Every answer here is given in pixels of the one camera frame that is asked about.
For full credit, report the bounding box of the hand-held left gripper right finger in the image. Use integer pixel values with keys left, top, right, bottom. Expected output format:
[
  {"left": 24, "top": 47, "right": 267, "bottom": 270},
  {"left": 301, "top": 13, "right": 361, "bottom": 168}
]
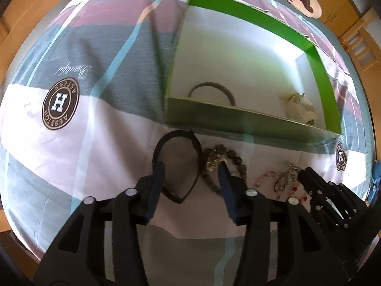
[{"left": 217, "top": 161, "right": 349, "bottom": 286}]

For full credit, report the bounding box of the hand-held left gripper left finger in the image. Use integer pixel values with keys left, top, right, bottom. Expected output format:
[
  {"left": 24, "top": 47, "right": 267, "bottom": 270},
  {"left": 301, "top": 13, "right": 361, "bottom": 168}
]
[{"left": 33, "top": 162, "right": 166, "bottom": 286}]

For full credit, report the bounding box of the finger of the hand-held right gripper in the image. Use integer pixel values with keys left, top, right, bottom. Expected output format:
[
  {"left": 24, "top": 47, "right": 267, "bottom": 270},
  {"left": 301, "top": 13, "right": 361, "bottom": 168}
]
[{"left": 298, "top": 167, "right": 368, "bottom": 236}]

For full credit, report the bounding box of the dark bead bracelet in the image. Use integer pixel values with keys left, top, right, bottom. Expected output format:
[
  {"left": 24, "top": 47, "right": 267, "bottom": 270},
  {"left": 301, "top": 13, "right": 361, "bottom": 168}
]
[{"left": 199, "top": 144, "right": 248, "bottom": 198}]

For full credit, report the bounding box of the pink bead bracelet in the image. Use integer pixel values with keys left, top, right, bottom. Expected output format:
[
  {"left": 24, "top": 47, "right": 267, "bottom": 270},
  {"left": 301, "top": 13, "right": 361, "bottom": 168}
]
[{"left": 255, "top": 170, "right": 279, "bottom": 189}]

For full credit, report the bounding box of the black watch band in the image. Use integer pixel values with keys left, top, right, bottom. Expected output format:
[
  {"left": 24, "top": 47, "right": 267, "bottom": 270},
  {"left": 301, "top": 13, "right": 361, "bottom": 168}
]
[{"left": 152, "top": 130, "right": 204, "bottom": 205}]

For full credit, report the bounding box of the green cardboard box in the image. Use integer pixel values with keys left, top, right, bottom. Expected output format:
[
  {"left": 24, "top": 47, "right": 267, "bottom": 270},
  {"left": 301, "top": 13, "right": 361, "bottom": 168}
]
[{"left": 163, "top": 0, "right": 343, "bottom": 145}]

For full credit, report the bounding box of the checked bed cover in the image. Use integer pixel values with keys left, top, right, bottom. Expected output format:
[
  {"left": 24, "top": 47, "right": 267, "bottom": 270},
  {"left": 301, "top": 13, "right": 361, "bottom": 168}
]
[{"left": 0, "top": 0, "right": 376, "bottom": 286}]

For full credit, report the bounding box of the wooden footboard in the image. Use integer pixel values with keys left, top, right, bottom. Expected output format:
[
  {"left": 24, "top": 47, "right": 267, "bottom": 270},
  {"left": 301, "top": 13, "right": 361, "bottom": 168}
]
[{"left": 336, "top": 6, "right": 381, "bottom": 72}]

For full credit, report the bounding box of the white bead bracelet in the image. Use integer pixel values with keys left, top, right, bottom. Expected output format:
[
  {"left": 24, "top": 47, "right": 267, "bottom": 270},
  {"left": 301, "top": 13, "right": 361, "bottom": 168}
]
[{"left": 279, "top": 92, "right": 319, "bottom": 125}]

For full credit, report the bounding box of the thin dark ring bracelet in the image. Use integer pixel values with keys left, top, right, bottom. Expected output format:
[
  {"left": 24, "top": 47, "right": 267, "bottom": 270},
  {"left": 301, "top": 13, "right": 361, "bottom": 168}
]
[{"left": 188, "top": 82, "right": 236, "bottom": 107}]

